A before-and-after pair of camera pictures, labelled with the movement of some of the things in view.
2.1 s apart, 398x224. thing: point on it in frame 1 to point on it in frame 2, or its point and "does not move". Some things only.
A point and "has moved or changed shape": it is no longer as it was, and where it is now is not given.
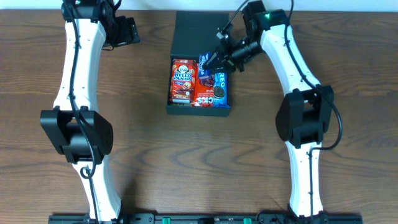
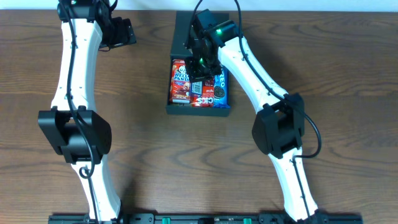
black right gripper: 226,55 to 200,70
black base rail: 223,218 does not move
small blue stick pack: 203,58 has moved or changed shape
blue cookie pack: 221,90 does not move
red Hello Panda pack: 183,81 does not move
